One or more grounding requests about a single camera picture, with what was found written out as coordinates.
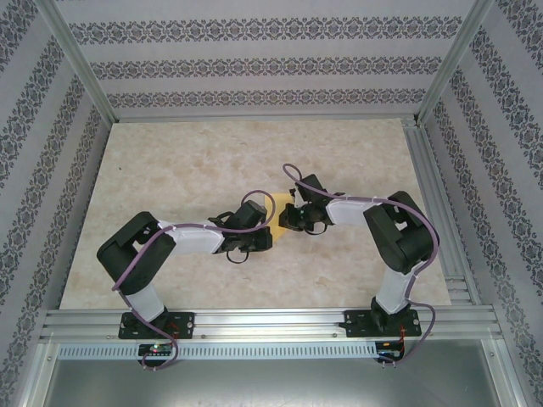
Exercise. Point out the circuit board with green light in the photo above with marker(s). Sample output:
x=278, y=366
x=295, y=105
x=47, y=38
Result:
x=156, y=349

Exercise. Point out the aluminium mounting rail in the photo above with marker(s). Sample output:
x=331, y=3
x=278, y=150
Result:
x=271, y=322

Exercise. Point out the aluminium frame post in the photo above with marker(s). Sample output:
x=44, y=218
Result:
x=454, y=55
x=74, y=55

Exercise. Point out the yellow square paper sheet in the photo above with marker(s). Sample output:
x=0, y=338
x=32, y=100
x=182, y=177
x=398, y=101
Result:
x=278, y=212

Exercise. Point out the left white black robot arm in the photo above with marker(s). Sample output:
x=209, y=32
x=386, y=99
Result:
x=127, y=254

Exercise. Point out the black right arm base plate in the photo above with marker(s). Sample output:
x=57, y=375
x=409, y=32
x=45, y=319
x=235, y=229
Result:
x=358, y=324

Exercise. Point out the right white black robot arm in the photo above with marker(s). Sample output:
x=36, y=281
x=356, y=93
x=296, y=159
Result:
x=403, y=241

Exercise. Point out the small dark circuit board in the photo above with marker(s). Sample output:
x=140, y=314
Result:
x=388, y=347

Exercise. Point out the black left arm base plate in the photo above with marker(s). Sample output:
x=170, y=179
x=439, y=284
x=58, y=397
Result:
x=182, y=325

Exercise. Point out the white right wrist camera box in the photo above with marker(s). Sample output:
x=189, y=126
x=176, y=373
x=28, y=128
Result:
x=298, y=196

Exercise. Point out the aluminium side rail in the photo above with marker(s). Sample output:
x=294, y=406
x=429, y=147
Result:
x=428, y=178

